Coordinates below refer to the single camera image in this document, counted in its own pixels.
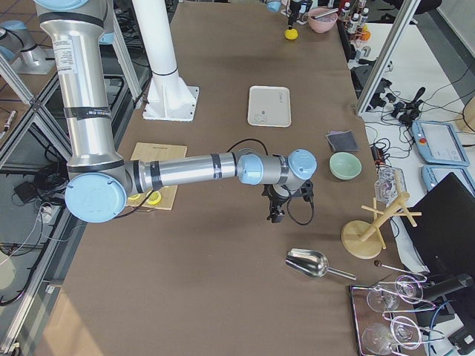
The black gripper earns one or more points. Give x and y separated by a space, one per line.
295 8
276 203

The aluminium frame post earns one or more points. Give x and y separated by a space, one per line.
397 30

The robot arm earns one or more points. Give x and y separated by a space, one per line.
101 181
281 6

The yellow lemon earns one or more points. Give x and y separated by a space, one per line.
291 34

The white rabbit tray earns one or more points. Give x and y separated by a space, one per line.
269 106

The metal scoop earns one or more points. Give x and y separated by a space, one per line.
313 264

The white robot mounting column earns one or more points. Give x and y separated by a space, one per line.
169 97

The black monitor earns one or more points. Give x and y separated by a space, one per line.
444 235

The wooden cup tree stand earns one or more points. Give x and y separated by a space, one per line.
364 240

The wooden cutting board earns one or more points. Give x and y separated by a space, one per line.
148 152

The pink bowl with ice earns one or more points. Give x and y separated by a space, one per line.
321 19

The blue teach pendant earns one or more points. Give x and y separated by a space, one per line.
438 143
433 174

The clear glass mug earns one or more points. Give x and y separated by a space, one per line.
390 182

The green ceramic bowl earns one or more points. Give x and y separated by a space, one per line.
345 166

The grey folded cloth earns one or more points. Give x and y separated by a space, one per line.
342 141

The wine glass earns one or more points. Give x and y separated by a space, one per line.
401 333
387 296

